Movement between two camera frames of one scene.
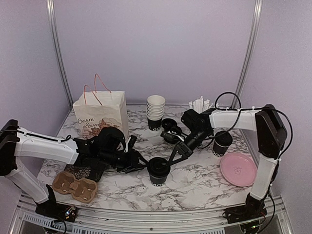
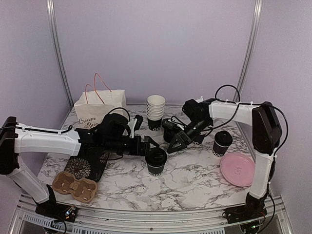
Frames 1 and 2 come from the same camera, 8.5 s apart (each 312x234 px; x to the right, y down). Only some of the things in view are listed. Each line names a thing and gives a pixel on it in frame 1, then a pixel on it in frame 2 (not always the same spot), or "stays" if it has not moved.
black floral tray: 94,171 stays
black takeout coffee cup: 219,150 stays
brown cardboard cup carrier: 84,190 stays
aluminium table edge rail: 91,220 stays
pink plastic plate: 239,169 stays
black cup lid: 158,167 -> 156,157
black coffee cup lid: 224,138 stays
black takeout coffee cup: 157,181 -> 154,171
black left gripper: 133,164 -> 139,146
